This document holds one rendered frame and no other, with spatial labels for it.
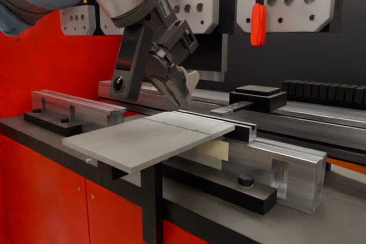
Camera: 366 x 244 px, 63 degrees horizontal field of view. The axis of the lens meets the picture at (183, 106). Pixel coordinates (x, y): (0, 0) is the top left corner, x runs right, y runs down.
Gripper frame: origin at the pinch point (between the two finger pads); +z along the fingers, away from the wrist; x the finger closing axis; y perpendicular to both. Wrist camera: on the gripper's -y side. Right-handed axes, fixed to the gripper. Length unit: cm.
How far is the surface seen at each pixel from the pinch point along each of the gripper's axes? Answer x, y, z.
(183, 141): -5.1, -6.5, 0.3
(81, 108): 47.6, -2.8, 9.4
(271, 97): -1.5, 22.0, 20.4
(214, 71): 0.7, 11.2, 1.7
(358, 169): 11, 95, 173
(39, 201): 55, -32, 25
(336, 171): 40, 120, 231
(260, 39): -12.9, 10.6, -7.1
